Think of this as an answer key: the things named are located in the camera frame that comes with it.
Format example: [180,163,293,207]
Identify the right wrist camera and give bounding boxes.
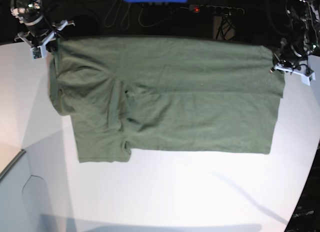
[30,47,42,60]

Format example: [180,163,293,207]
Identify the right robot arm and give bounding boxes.
[10,0,75,60]

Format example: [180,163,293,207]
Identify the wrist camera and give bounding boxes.
[301,72,316,86]
[30,47,42,60]

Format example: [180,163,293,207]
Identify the green t-shirt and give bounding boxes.
[49,37,285,163]

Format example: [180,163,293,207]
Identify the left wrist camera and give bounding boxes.
[301,72,316,86]

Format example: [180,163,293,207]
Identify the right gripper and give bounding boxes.
[14,18,75,59]

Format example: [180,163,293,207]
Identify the black power strip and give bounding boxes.
[188,4,245,16]

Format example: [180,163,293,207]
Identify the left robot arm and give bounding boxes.
[265,0,320,86]

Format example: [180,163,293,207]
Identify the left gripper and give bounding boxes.
[268,38,316,87]

